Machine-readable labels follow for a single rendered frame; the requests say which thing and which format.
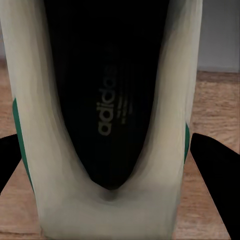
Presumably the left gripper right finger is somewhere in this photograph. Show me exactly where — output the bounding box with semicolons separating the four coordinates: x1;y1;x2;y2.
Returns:
190;133;240;240

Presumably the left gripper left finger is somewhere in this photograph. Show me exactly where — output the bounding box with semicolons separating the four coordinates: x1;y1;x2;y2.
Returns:
0;134;22;193

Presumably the gym shoe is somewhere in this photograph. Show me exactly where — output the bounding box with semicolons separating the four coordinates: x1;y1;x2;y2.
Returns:
0;0;203;240

